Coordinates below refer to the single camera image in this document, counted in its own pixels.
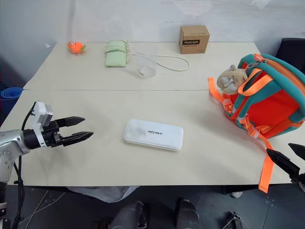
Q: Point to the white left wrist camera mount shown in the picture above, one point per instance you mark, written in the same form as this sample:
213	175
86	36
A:
41	112

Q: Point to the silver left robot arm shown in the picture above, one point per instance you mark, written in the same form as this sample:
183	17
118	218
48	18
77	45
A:
10	140

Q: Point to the orange plush toy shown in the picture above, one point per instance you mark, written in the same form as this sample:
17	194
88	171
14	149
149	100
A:
75	47

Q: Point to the orange and teal backpack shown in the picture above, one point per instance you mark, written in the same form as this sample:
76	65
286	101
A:
269	102

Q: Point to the white plastic bag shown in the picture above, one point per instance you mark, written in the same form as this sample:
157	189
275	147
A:
104	193

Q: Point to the clear plastic cup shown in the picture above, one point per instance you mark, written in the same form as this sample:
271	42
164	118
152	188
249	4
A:
145	65

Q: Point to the light green fabric pouch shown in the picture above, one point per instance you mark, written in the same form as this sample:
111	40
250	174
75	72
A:
115	56

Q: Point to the small white floor object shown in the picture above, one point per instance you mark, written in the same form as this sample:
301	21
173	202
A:
236	194

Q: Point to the dark rounded shape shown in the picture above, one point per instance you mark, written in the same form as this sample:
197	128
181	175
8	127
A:
128	215
188	214

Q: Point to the blue rolled mat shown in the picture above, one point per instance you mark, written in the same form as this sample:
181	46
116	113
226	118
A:
10	100

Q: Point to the white rectangular pouch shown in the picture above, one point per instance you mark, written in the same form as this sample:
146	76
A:
153	135

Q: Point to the black chair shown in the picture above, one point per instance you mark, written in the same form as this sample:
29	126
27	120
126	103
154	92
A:
291	48

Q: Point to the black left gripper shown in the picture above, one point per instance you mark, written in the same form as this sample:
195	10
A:
51	136

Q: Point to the black metal floor object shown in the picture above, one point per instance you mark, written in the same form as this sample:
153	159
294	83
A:
234	220

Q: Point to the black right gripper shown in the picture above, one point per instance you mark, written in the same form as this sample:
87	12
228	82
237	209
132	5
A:
299	180

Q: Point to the brown cardboard box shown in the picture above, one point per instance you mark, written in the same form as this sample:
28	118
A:
194	40

